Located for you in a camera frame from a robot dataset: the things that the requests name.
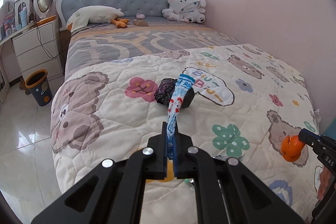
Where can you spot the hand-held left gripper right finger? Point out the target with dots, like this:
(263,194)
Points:
(176,161)

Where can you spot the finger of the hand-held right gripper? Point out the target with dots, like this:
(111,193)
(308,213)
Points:
(311,137)

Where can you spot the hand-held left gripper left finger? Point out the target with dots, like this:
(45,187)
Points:
(164,158)

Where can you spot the orange peel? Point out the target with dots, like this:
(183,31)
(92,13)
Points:
(291,150)

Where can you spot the blue patterned sock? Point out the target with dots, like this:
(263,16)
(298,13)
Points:
(181,94)

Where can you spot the dark blue trash bin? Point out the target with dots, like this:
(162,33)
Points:
(39,90)

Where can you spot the person's right hand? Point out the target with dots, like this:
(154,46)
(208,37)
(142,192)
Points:
(325,182)

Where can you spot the printed bear quilt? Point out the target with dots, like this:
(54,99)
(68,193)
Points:
(120,113)

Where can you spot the black crumpled plastic bag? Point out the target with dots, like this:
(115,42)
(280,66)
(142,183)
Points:
(163,92)

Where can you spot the grey patterned bedsheet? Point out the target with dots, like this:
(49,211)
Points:
(126,43)

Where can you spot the small brown plush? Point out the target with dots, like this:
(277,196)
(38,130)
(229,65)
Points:
(140,22)

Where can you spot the small pink plush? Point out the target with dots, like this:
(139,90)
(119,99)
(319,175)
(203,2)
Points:
(140,16)

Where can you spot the white dog plush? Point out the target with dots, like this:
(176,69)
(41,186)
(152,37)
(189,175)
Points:
(186,6)

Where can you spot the white goose plush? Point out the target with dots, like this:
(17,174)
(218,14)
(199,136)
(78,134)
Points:
(94,15)

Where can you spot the white drawer nightstand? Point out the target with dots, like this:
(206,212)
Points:
(36,48)

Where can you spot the white desk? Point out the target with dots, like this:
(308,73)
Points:
(5,56)

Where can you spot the blue bottle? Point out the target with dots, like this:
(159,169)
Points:
(23,18)

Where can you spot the white box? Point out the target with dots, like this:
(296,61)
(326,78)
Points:
(23,2)

